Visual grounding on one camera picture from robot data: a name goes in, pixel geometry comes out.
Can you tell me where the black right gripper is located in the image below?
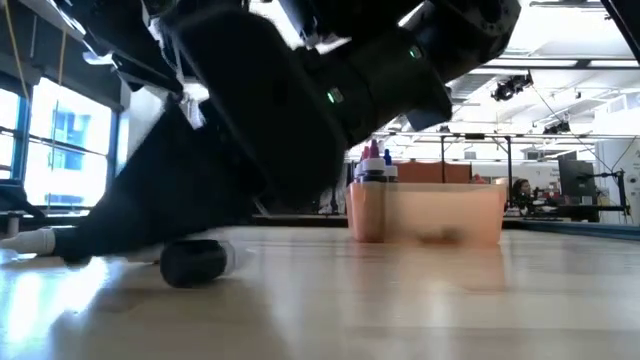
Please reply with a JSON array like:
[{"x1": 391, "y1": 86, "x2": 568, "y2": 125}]
[{"x1": 54, "y1": 4, "x2": 351, "y2": 264}]

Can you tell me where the small black green-labelled dropper bottle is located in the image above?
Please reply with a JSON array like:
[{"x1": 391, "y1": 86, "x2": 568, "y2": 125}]
[{"x1": 159, "y1": 238, "x2": 254, "y2": 290}]

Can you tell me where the small dark dropper bottle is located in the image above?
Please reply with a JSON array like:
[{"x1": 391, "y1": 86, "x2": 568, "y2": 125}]
[{"x1": 0, "y1": 227, "x2": 57, "y2": 257}]

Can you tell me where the tall pink-tipped coloring bottle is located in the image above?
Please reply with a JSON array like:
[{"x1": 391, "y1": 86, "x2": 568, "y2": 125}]
[{"x1": 353, "y1": 144, "x2": 372, "y2": 184}]

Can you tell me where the tall purple-tipped coloring bottle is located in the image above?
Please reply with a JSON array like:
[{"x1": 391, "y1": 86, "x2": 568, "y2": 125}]
[{"x1": 360, "y1": 138, "x2": 389, "y2": 184}]

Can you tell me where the tall blue-tipped coloring bottle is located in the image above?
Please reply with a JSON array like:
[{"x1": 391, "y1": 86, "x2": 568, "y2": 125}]
[{"x1": 382, "y1": 148, "x2": 400, "y2": 184}]

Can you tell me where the orange translucent plastic bin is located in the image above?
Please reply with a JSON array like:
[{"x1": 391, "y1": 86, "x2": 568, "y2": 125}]
[{"x1": 345, "y1": 180, "x2": 507, "y2": 247}]

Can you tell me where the large window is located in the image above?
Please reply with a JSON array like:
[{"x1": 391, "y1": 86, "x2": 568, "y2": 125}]
[{"x1": 0, "y1": 74, "x2": 121, "y2": 216}]

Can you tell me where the black office chair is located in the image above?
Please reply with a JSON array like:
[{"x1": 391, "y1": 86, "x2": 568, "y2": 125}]
[{"x1": 0, "y1": 178, "x2": 45, "y2": 220}]

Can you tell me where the orange partition panel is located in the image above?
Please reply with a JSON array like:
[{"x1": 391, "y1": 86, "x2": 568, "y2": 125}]
[{"x1": 397, "y1": 160, "x2": 474, "y2": 184}]

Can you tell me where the person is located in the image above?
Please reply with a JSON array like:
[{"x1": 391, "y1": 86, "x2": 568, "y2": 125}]
[{"x1": 510, "y1": 177, "x2": 535, "y2": 211}]

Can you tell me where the black ceiling spotlight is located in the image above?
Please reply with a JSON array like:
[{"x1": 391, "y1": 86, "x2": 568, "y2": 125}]
[
  {"x1": 543, "y1": 119, "x2": 572, "y2": 136},
  {"x1": 491, "y1": 72, "x2": 535, "y2": 103}
]

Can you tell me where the ceiling light strip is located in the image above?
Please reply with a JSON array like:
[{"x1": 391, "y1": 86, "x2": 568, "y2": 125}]
[{"x1": 482, "y1": 58, "x2": 581, "y2": 69}]

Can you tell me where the black monitor on stand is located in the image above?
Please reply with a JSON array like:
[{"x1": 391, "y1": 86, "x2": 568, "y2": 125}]
[{"x1": 558, "y1": 158, "x2": 629, "y2": 226}]

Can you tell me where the yellow hanging cord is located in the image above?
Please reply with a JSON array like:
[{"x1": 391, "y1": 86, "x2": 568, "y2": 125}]
[{"x1": 2, "y1": 0, "x2": 30, "y2": 101}]

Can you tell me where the black aluminium table frame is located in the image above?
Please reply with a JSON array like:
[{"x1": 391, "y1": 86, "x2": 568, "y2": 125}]
[{"x1": 252, "y1": 213, "x2": 640, "y2": 245}]

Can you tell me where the black metal rig frame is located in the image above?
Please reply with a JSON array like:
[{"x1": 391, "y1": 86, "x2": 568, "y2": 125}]
[{"x1": 439, "y1": 133, "x2": 515, "y2": 184}]

